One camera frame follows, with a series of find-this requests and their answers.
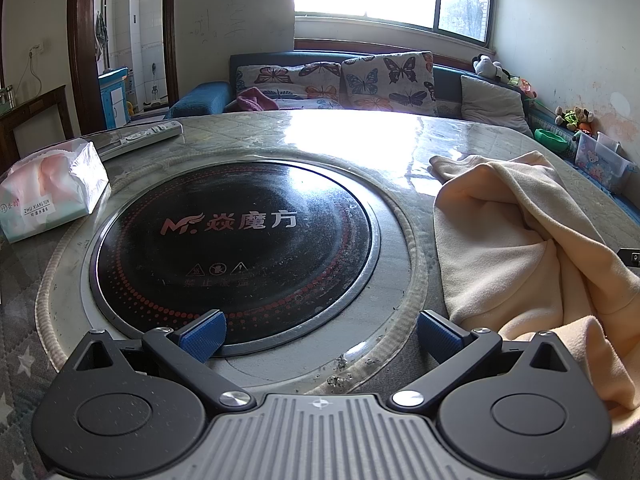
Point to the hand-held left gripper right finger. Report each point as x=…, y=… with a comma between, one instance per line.
x=440, y=334

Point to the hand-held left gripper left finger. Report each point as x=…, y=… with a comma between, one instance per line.
x=202, y=334

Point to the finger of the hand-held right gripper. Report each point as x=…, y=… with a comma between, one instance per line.
x=630, y=258

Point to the cream fleece cloth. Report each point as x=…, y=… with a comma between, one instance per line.
x=505, y=240

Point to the round black induction cooktop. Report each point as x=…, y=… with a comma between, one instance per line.
x=240, y=250

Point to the clear plastic storage box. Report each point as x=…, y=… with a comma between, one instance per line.
x=602, y=160

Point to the green plastic bowl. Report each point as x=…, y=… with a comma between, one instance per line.
x=550, y=140

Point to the pile of small plush toys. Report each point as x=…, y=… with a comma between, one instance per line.
x=575, y=119

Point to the pink plush toy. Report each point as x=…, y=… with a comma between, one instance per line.
x=522, y=85

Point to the grey pillow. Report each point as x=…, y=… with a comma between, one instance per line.
x=492, y=105

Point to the grey remote control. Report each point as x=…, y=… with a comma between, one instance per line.
x=142, y=136

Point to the white tissue pack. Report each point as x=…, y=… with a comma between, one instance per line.
x=50, y=190

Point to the blue sofa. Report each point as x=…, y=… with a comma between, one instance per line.
x=200, y=97

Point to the pink cloth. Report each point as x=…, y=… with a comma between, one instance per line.
x=255, y=101

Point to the panda plush toy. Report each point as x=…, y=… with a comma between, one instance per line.
x=486, y=66

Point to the blue cabinet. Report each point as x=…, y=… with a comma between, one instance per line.
x=114, y=100

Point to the square butterfly print cushion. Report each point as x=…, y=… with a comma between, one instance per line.
x=387, y=82

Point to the wide butterfly print cushion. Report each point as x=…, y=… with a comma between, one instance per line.
x=290, y=82

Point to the dark wooden door frame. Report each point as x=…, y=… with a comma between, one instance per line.
x=82, y=50

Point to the wall socket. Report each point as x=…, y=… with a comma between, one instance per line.
x=37, y=50

